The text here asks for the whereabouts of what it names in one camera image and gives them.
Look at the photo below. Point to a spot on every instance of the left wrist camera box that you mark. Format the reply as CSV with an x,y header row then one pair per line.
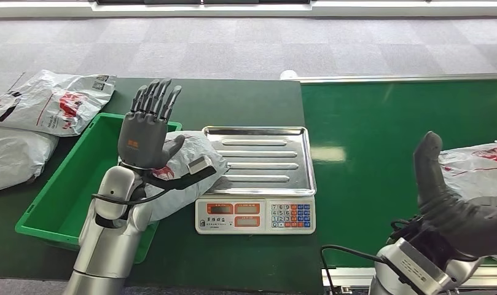
x,y
201,165

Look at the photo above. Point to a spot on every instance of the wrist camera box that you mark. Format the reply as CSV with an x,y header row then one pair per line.
x,y
201,165
415,265

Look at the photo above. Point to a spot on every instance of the digital scale with steel tray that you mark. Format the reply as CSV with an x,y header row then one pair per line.
x,y
252,216

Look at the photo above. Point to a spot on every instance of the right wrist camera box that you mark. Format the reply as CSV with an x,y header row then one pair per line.
x,y
415,265

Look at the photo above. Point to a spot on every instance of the plain white mailer bag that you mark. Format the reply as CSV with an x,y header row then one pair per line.
x,y
12,158

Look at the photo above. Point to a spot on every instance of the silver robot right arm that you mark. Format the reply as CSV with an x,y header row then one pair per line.
x,y
380,281

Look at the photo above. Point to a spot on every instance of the grey plastic mailer package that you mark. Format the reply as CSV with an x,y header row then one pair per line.
x,y
199,144

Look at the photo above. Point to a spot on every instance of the silver conveyor side rail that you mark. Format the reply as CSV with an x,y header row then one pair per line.
x,y
415,77
346,277

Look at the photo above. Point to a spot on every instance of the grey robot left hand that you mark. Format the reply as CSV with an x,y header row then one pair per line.
x,y
142,142

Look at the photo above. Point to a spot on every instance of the green plastic crate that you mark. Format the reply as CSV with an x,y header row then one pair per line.
x,y
69,191

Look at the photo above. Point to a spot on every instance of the white round conveyor end cap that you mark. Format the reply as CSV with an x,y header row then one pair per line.
x,y
288,75

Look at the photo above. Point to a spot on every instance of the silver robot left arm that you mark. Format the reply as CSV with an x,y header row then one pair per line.
x,y
110,244

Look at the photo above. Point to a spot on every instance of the white mailer bag, red print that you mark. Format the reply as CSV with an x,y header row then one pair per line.
x,y
48,102

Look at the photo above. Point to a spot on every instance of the crumpled white mailer, red logo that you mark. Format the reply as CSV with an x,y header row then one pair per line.
x,y
476,175

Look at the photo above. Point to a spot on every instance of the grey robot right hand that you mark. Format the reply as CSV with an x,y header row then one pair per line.
x,y
460,224

